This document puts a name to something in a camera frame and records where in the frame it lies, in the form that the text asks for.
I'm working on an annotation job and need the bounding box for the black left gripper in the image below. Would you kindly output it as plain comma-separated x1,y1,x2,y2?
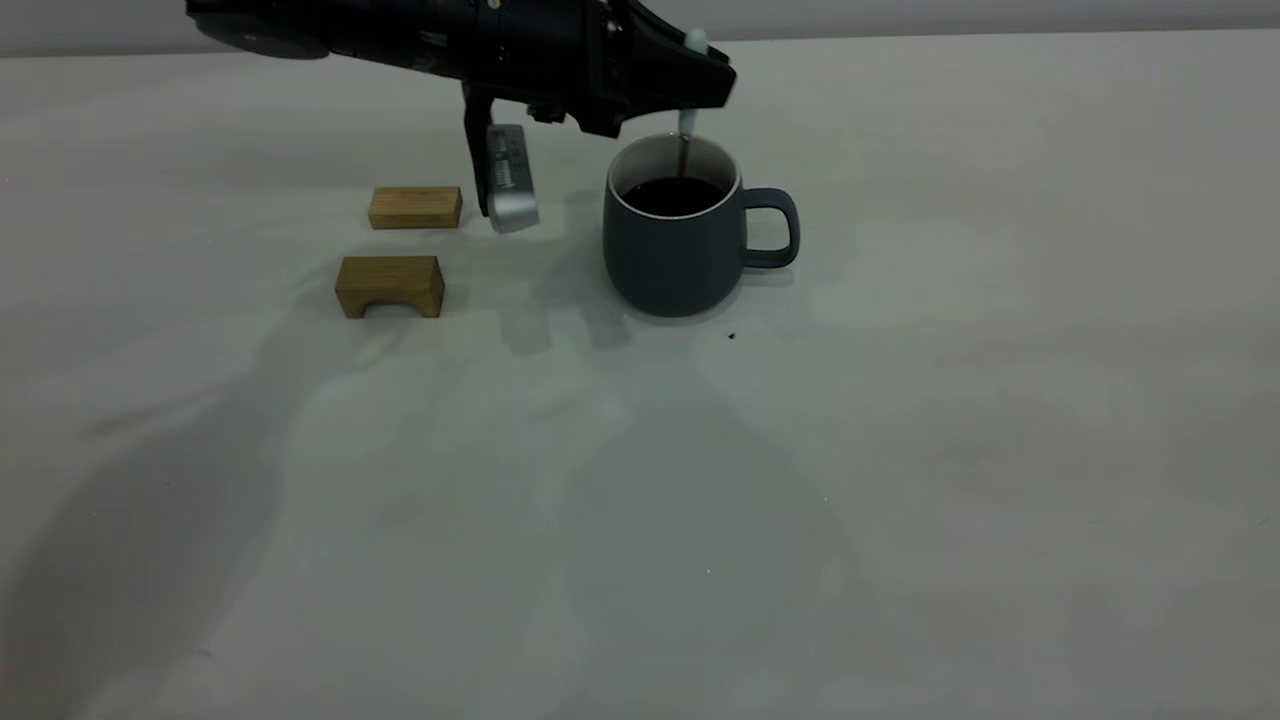
455,0,739,139

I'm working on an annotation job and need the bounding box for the spoon with pale blue handle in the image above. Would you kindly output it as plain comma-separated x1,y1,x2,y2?
677,28,711,183

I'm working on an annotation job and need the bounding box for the dark grey ceramic mug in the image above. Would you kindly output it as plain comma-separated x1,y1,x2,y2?
602,132,801,319

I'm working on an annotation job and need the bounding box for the dark coffee liquid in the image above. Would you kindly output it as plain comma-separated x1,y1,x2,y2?
622,177,726,218

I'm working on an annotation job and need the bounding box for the flat rectangular wooden block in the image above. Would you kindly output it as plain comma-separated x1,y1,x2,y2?
368,186,463,231

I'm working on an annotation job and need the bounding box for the arched wooden block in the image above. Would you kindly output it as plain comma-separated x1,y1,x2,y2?
334,256,445,320

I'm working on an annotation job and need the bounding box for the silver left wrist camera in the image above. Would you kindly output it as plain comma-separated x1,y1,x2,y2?
486,124,541,235

